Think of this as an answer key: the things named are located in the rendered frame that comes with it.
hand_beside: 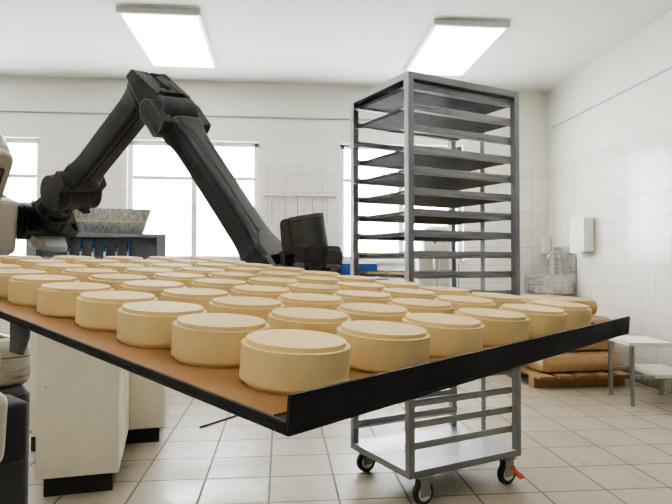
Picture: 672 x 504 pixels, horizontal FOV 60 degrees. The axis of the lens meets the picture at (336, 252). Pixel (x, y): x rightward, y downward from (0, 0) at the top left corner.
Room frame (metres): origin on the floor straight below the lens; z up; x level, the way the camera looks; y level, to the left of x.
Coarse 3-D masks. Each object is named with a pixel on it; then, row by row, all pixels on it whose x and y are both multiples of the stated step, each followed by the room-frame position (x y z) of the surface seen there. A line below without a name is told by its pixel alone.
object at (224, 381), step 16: (0, 304) 0.44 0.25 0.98; (32, 320) 0.38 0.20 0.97; (48, 320) 0.38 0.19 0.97; (64, 320) 0.39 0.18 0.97; (80, 336) 0.34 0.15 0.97; (96, 336) 0.34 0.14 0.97; (112, 336) 0.34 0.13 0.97; (112, 352) 0.30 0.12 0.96; (128, 352) 0.31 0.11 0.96; (144, 352) 0.31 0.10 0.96; (160, 352) 0.31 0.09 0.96; (160, 368) 0.28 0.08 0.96; (176, 368) 0.28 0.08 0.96; (192, 368) 0.28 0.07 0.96; (208, 368) 0.28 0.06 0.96; (224, 368) 0.28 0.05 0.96; (208, 384) 0.25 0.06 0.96; (224, 384) 0.26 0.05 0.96; (240, 384) 0.26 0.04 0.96; (240, 400) 0.23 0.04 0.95; (256, 400) 0.24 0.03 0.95; (272, 400) 0.24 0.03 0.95
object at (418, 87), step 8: (400, 88) 2.46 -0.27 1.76; (416, 88) 2.47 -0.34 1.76; (424, 88) 2.49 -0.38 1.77; (432, 88) 2.51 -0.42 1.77; (440, 88) 2.54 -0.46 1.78; (448, 88) 2.56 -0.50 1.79; (448, 96) 2.58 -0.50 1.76; (456, 96) 2.58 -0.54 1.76; (464, 96) 2.60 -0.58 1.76; (472, 96) 2.62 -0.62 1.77; (480, 96) 2.65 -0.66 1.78; (488, 96) 2.67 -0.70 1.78; (496, 104) 2.71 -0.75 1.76; (504, 104) 2.72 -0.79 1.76
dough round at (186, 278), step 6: (156, 276) 0.54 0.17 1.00; (162, 276) 0.53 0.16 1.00; (168, 276) 0.53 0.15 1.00; (174, 276) 0.53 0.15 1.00; (180, 276) 0.53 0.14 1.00; (186, 276) 0.53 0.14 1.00; (192, 276) 0.54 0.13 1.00; (198, 276) 0.54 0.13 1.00; (204, 276) 0.55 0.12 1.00; (180, 282) 0.52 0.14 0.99; (186, 282) 0.53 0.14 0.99
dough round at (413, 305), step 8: (392, 304) 0.43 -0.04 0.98; (400, 304) 0.43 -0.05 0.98; (408, 304) 0.42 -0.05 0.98; (416, 304) 0.42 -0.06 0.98; (424, 304) 0.43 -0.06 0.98; (432, 304) 0.43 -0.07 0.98; (440, 304) 0.43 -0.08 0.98; (448, 304) 0.44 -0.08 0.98; (416, 312) 0.42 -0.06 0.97; (424, 312) 0.42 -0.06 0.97; (432, 312) 0.42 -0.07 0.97; (440, 312) 0.42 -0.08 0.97; (448, 312) 0.43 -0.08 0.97
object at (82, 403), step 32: (64, 352) 2.54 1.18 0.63; (64, 384) 2.54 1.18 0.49; (96, 384) 2.57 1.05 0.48; (128, 384) 3.19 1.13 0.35; (64, 416) 2.54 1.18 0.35; (96, 416) 2.57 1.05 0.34; (128, 416) 3.21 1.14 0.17; (64, 448) 2.54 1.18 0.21; (96, 448) 2.57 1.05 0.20; (64, 480) 2.56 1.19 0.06; (96, 480) 2.60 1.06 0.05
